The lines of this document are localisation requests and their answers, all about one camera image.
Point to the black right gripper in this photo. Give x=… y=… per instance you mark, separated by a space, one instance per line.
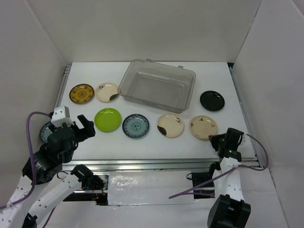
x=213 y=139

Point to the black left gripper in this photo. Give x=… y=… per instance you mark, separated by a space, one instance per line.
x=88 y=131

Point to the large blue floral plate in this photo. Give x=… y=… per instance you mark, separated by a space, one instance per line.
x=45 y=132

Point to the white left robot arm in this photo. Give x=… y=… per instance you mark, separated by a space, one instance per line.
x=26 y=208

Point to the cream plate with floral marks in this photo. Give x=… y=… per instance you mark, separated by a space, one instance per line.
x=203 y=127

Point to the clear plastic bin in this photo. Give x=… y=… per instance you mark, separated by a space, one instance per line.
x=158 y=85

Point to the yellow patterned plate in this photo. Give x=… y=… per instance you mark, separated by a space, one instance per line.
x=81 y=94

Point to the small blue floral plate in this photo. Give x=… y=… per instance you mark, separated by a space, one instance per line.
x=135 y=126

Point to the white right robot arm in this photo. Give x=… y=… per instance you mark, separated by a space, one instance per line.
x=230 y=209

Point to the aluminium table rail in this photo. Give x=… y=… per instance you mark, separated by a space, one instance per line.
x=142 y=165

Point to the lime green plate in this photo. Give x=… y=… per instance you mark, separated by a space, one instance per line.
x=107 y=120

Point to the cream plate with dark brushstroke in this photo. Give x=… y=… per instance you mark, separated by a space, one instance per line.
x=106 y=92

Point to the cream plate with black brushstroke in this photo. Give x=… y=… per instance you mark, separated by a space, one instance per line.
x=170 y=125

